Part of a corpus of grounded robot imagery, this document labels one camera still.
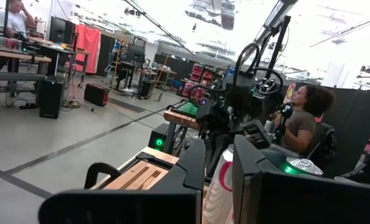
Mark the grey office chair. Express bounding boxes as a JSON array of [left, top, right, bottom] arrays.
[[306, 123, 338, 172]]

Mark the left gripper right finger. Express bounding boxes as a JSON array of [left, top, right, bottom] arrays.
[[231, 134, 370, 224]]

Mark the black aluminium table frame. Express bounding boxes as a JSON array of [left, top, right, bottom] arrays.
[[118, 151, 181, 175]]

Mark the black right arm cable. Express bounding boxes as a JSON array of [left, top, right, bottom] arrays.
[[233, 42, 285, 96]]

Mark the red and black box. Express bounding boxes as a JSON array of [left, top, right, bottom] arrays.
[[83, 83, 110, 107]]

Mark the black monitor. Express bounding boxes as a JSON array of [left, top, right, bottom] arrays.
[[125, 43, 146, 63], [49, 16, 77, 46]]

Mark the black tower box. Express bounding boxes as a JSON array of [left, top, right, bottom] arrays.
[[39, 76, 67, 119]]

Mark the black table clamp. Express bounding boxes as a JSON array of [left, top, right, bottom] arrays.
[[83, 161, 122, 190]]

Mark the black overhead camera mast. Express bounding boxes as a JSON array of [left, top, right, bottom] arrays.
[[253, 0, 300, 82]]

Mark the black partition wall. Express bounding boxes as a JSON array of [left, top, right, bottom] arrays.
[[321, 86, 370, 179]]

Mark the person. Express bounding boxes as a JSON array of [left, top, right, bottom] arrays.
[[265, 84, 336, 156], [0, 0, 36, 90]]

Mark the table with green mat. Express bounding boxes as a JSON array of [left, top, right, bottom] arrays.
[[163, 99, 206, 131]]

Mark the silver Diet Coke can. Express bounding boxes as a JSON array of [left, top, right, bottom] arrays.
[[202, 143, 235, 224]]

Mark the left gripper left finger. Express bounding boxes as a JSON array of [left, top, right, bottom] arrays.
[[37, 138, 206, 224]]

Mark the round black table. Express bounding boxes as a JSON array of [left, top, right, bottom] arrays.
[[37, 45, 75, 77]]

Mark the black computer with green lights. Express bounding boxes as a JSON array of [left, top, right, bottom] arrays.
[[148, 123, 171, 152]]

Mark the black desk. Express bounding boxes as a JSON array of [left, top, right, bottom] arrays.
[[115, 60, 151, 93]]

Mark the green Sprite can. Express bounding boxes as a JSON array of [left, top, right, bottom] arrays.
[[279, 157, 324, 177]]

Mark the wooden workbench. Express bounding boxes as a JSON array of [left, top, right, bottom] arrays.
[[0, 49, 52, 94]]

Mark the red hanging panel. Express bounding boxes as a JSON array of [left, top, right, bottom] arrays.
[[74, 24, 102, 75]]

